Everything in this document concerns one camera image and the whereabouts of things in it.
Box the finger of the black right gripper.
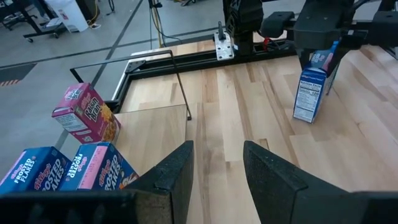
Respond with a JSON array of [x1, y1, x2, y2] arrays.
[[297, 48, 312, 71], [326, 39, 351, 77]]

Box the black wire shelf rack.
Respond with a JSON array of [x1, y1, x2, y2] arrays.
[[70, 49, 193, 177]]

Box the red zip tie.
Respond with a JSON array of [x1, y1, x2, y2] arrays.
[[262, 36, 277, 50]]

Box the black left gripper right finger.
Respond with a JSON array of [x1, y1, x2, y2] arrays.
[[243, 140, 352, 224]]

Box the silver metal bracket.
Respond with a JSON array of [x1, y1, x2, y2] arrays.
[[213, 21, 235, 62]]

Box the black stand yellow cable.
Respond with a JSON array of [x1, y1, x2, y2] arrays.
[[147, 0, 164, 49]]

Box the black rolling cart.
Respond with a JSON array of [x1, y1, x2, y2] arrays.
[[0, 0, 67, 44]]

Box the dark mat orange stripes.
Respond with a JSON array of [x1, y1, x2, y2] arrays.
[[0, 62, 38, 88]]

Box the black aluminium table frame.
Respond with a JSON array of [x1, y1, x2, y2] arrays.
[[110, 18, 398, 114]]

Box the dark blue Frosted Flakes box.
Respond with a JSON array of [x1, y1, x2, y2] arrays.
[[292, 40, 340, 124], [58, 141, 140, 191], [0, 146, 72, 195]]

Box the magenta Raisin Bran box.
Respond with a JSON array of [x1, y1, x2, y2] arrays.
[[51, 82, 122, 146]]

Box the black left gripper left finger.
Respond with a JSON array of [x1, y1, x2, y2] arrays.
[[126, 140, 195, 224]]

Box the white bin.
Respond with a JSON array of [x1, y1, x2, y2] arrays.
[[44, 0, 90, 34]]

